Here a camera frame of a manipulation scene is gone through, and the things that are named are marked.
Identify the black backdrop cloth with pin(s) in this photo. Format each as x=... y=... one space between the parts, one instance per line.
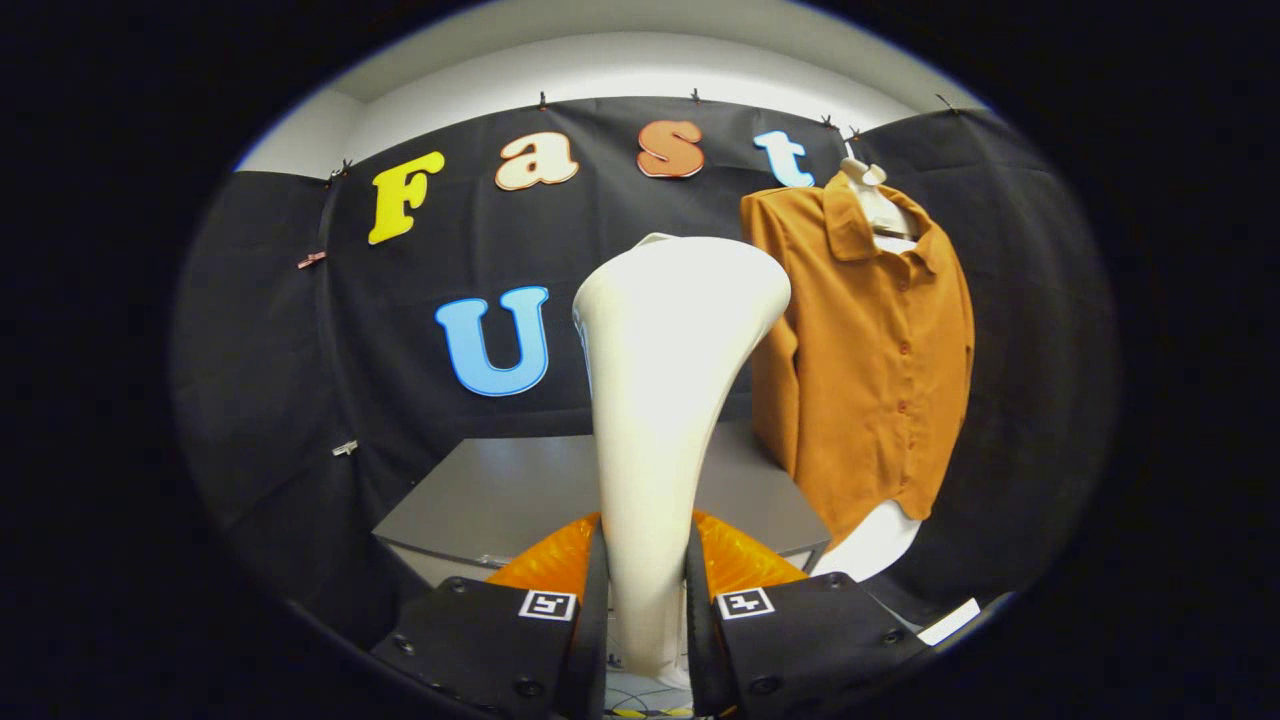
x=300 y=400

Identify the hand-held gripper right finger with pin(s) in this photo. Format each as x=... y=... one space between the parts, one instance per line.
x=700 y=650

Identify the orange button shirt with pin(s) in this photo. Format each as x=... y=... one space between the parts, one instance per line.
x=870 y=380

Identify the white garment board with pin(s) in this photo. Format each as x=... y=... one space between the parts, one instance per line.
x=870 y=545

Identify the red clip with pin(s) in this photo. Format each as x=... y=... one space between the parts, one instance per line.
x=311 y=260

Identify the white garment steamer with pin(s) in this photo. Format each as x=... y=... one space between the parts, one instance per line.
x=670 y=400

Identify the grey cabinet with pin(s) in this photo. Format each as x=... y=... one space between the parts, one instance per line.
x=500 y=500

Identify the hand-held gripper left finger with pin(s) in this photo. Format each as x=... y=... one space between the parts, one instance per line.
x=596 y=650

